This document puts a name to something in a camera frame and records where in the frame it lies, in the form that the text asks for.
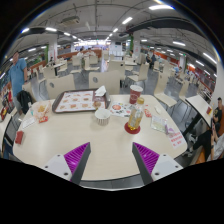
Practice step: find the person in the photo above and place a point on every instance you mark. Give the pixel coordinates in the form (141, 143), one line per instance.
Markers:
(206, 141)
(218, 115)
(17, 75)

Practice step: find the black bag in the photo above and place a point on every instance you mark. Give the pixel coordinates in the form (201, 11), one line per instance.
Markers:
(25, 100)

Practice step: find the group of beige chairs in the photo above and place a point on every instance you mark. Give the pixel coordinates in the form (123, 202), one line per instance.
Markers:
(163, 83)

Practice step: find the dark plastic food tray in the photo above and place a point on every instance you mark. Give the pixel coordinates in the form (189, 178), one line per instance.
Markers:
(55, 101)

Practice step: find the crumpled white napkin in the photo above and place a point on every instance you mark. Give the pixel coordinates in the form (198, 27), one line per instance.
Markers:
(100, 91)

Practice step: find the ceiling air conditioner unit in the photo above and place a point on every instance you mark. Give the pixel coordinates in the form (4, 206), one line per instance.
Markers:
(70, 21)

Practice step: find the group of ceiling lights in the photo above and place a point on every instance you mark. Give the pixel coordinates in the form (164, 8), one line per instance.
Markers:
(50, 29)

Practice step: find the fried food piece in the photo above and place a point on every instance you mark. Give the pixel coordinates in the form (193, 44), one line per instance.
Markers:
(96, 105)

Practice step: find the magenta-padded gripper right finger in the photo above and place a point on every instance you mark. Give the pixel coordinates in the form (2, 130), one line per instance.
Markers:
(146, 158)

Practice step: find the clear bottle with yellow drink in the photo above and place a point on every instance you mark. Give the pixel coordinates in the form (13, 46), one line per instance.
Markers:
(135, 116)

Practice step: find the flat red wallet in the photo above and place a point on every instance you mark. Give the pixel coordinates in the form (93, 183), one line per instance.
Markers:
(19, 137)

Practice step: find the red ketchup packet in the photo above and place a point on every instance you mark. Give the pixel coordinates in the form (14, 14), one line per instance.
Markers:
(43, 119)

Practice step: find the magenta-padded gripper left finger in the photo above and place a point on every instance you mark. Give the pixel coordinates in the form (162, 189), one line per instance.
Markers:
(76, 158)

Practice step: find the beige dining table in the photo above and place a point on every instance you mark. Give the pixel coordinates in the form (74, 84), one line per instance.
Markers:
(198, 105)

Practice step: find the red paper drink cup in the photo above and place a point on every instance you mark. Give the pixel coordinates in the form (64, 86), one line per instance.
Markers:
(135, 95)

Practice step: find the white printed paper card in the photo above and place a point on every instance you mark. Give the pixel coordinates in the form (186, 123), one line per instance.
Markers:
(28, 122)

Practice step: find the clear plastic bag with paper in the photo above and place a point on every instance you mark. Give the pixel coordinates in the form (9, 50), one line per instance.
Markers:
(159, 124)

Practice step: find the beige chair with round hole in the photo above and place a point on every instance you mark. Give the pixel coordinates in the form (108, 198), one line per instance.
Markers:
(61, 86)
(105, 81)

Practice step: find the white sauce packet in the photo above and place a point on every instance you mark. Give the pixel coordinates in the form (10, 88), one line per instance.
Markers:
(158, 109)

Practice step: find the red sauce packet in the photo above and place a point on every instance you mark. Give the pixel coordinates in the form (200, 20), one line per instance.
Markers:
(148, 113)

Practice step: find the pink printed table sticker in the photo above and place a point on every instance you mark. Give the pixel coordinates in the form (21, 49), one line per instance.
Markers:
(176, 140)

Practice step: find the white brown patterned paper cup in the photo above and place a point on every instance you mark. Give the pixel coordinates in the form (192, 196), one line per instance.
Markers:
(102, 118)

